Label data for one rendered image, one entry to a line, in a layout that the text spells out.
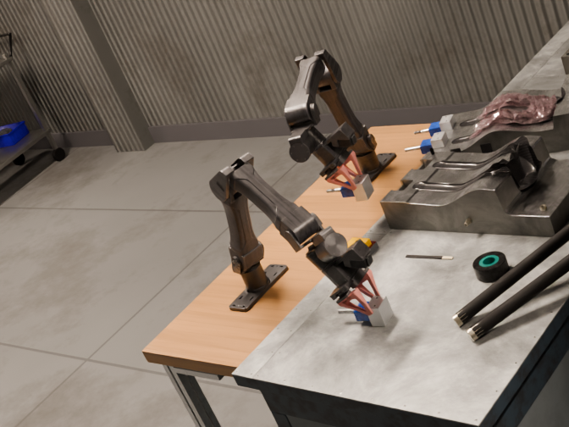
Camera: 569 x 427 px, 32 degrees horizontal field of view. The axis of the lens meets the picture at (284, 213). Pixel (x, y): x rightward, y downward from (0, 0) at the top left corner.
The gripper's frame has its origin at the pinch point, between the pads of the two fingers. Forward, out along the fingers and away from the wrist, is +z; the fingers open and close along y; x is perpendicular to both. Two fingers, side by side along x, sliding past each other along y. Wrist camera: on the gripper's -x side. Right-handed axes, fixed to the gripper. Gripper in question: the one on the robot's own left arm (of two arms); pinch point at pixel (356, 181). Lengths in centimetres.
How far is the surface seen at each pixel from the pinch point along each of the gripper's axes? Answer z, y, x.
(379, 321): 21, -45, -11
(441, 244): 24.4, -11.7, -14.0
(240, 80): -43, 250, 209
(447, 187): 17.3, 3.4, -17.2
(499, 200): 24.1, -9.9, -34.9
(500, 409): 41, -69, -40
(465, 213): 22.6, -7.7, -23.2
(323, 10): -36, 235, 123
